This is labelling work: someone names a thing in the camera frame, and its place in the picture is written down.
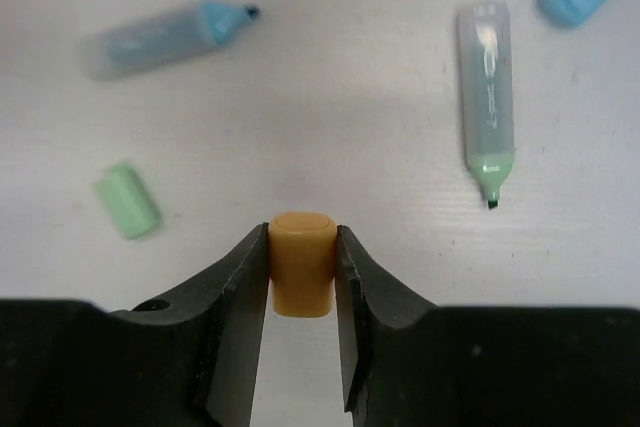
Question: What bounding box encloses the blue highlighter pen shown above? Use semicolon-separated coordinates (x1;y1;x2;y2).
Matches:
78;0;261;81

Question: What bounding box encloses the orange highlighter cap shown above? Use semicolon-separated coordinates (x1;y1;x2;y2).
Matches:
268;212;337;318

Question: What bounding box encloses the green highlighter cap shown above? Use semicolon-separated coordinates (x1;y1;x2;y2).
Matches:
94;162;162;240

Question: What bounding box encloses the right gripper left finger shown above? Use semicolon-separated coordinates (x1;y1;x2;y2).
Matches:
1;225;268;426

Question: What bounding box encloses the green highlighter pen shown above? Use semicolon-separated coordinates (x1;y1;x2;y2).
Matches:
457;1;515;210

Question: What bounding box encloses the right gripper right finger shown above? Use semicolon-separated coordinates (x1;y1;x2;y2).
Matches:
335;226;639;426

